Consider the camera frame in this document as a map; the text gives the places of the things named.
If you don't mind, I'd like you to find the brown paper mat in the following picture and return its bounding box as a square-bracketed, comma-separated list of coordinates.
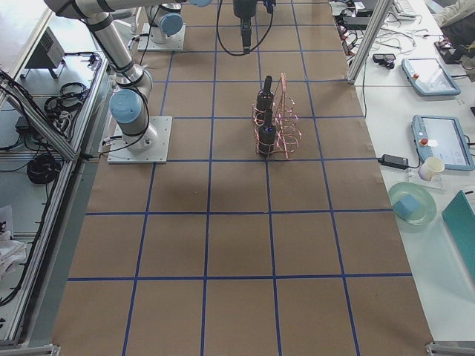
[52, 1, 431, 355]

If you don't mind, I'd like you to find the near basket wine bottle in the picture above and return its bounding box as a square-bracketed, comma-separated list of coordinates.
[258, 109, 276, 158]

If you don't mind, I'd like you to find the grey control box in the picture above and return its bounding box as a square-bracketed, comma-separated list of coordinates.
[20, 27, 65, 79]

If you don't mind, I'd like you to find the green glass plate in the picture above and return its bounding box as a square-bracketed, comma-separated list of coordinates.
[388, 182, 437, 225]

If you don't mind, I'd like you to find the teal box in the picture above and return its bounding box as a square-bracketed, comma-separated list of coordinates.
[442, 191, 474, 281]

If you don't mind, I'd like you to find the blue foam cube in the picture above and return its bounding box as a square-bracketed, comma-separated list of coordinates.
[393, 194, 421, 220]

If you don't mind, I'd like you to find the black power adapter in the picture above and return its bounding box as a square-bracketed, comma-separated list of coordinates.
[378, 154, 409, 170]

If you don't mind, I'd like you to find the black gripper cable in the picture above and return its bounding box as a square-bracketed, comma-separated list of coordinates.
[215, 0, 278, 57]

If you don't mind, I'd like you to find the far blue teach pendant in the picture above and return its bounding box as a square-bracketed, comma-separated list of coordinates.
[402, 58, 461, 96]

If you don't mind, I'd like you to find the blue teach pendant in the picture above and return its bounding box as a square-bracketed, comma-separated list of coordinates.
[402, 58, 461, 96]
[411, 115, 474, 171]

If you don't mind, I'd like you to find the white paper cup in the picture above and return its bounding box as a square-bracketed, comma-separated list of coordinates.
[418, 156, 445, 181]

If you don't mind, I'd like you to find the far basket wine bottle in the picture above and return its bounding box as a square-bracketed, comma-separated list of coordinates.
[256, 75, 274, 112]

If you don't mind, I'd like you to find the near blue teach pendant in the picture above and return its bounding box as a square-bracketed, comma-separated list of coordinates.
[411, 115, 474, 171]

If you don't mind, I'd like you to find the aluminium frame post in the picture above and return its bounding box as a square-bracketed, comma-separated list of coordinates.
[347, 0, 393, 85]

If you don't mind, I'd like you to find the copper wire wine basket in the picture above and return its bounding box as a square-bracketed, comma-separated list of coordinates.
[252, 72, 301, 159]

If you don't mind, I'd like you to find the basket wine bottle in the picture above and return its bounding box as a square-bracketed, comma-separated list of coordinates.
[258, 109, 276, 158]
[256, 75, 274, 112]

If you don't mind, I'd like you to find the coiled black cable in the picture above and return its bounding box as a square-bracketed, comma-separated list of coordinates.
[26, 154, 60, 185]

